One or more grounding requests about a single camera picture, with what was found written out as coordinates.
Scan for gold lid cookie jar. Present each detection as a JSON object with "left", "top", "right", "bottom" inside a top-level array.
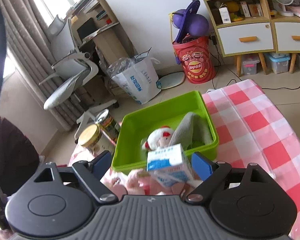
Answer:
[{"left": 78, "top": 124, "right": 115, "bottom": 157}]

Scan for green plastic bin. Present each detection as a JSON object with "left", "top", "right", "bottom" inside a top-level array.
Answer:
[{"left": 111, "top": 90, "right": 219, "bottom": 174}]

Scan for blue white milk carton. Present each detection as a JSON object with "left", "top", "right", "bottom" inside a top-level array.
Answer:
[{"left": 146, "top": 144, "right": 194, "bottom": 187}]

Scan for pink plush bunny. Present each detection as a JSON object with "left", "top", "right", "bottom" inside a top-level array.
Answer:
[{"left": 100, "top": 168, "right": 194, "bottom": 199}]

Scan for yellow green tall can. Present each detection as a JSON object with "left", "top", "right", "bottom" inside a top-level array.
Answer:
[{"left": 95, "top": 109, "right": 121, "bottom": 143}]

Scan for grey green folded towel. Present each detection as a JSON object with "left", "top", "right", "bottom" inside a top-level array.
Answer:
[{"left": 169, "top": 112, "right": 213, "bottom": 150}]

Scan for pink checkered tablecloth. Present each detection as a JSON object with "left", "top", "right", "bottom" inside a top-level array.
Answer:
[{"left": 67, "top": 78, "right": 300, "bottom": 240}]

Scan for santa plush toy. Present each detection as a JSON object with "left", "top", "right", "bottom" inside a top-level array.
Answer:
[{"left": 141, "top": 126, "right": 174, "bottom": 152}]

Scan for round white floor scale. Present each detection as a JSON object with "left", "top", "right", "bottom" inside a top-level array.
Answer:
[{"left": 159, "top": 72, "right": 185, "bottom": 90}]

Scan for grey white office chair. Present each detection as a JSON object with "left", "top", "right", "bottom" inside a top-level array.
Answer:
[{"left": 39, "top": 19, "right": 119, "bottom": 141}]

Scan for white blue paper bag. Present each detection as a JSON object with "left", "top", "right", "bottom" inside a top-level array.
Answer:
[{"left": 107, "top": 50, "right": 161, "bottom": 105}]

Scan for red lays chip bucket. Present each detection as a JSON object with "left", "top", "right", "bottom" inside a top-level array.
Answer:
[{"left": 172, "top": 35, "right": 215, "bottom": 84}]

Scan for clear box pink label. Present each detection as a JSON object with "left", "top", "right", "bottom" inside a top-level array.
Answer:
[{"left": 241, "top": 54, "right": 260, "bottom": 75}]

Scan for clear box blue lid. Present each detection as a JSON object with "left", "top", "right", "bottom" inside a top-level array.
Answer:
[{"left": 264, "top": 52, "right": 290, "bottom": 74}]

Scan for wooden desk shelf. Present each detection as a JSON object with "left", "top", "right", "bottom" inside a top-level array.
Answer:
[{"left": 66, "top": 0, "right": 135, "bottom": 64}]

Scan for grey curtain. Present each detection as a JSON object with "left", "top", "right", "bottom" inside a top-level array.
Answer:
[{"left": 0, "top": 0, "right": 91, "bottom": 132}]

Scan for purple hopper ball toy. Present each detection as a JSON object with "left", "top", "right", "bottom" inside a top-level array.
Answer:
[{"left": 170, "top": 0, "right": 210, "bottom": 43}]

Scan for wooden white drawer cabinet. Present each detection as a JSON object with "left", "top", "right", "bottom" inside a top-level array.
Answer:
[{"left": 204, "top": 0, "right": 300, "bottom": 74}]

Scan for black floor cable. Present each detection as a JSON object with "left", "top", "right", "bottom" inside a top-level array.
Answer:
[{"left": 212, "top": 52, "right": 300, "bottom": 91}]

